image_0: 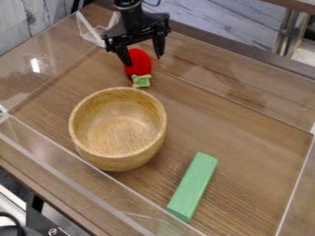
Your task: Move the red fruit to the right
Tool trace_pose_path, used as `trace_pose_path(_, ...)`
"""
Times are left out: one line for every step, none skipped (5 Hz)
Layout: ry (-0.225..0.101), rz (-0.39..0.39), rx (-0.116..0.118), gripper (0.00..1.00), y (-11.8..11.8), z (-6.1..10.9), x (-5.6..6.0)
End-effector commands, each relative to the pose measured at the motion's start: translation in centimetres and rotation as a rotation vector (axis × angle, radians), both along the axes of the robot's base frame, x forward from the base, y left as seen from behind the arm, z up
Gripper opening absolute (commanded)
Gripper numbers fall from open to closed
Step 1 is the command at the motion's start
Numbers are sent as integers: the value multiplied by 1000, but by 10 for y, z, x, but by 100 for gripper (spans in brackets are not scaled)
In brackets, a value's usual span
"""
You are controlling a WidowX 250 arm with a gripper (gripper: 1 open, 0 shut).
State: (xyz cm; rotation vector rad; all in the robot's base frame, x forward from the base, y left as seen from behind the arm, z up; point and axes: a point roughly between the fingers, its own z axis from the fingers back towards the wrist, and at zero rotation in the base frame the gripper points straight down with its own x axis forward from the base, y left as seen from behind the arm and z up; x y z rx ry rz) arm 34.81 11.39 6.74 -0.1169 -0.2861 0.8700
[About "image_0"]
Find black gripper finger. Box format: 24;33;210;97
152;26;166;58
116;45;134;66

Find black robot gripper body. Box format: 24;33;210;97
103;12;171;52

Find red plush strawberry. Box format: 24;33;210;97
124;48;152;89

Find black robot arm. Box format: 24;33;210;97
103;0;171;66

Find round wooden bowl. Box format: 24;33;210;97
68;87;167;171

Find metal table leg background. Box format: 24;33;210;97
275;9;310;58

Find green rectangular block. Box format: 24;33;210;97
166;152;218;222

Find clear acrylic corner bracket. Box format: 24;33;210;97
75;11;120;48

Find clear acrylic tray wall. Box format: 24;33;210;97
0;106;206;236

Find black table frame leg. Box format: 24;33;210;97
26;195;71;236

